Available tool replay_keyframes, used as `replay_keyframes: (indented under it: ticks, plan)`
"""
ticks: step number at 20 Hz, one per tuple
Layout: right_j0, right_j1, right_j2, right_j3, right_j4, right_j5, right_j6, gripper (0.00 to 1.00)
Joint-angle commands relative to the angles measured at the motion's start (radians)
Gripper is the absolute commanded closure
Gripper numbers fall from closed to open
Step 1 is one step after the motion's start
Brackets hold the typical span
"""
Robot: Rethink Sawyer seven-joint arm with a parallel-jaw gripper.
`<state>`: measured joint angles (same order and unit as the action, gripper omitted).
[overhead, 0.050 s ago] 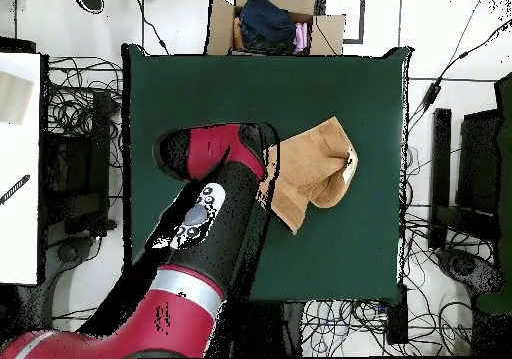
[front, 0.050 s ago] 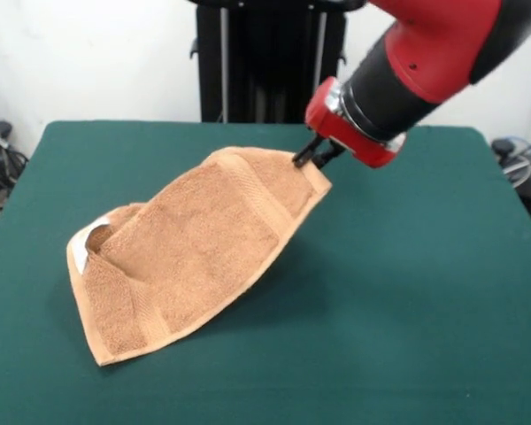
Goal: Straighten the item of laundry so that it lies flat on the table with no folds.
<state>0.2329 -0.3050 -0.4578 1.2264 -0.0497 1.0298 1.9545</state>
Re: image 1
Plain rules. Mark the orange terry towel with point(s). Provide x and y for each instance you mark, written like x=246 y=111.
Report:
x=308 y=167

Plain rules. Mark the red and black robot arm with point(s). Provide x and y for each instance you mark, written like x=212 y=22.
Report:
x=224 y=223

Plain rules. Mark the dark green table cloth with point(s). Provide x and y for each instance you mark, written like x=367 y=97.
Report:
x=320 y=255

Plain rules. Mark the orange cloth in box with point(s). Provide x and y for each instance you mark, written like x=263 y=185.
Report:
x=238 y=33

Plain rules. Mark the pink garment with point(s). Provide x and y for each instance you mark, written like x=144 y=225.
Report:
x=300 y=37

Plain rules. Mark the brown cardboard box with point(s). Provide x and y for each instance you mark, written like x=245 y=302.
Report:
x=220 y=31

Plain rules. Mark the blue jeans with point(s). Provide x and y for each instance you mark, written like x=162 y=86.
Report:
x=266 y=23

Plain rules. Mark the black equipment rack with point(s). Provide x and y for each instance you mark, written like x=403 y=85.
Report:
x=476 y=163
x=76 y=175

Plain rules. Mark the black rectangular box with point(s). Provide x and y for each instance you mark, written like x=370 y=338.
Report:
x=396 y=319

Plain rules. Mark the white board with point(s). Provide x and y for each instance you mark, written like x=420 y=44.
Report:
x=20 y=215

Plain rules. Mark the black striped tool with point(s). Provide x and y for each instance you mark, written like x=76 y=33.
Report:
x=16 y=189

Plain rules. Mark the beige paper sheet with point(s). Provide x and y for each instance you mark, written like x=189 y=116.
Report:
x=14 y=99

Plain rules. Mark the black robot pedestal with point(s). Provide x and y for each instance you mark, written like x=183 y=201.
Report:
x=276 y=327

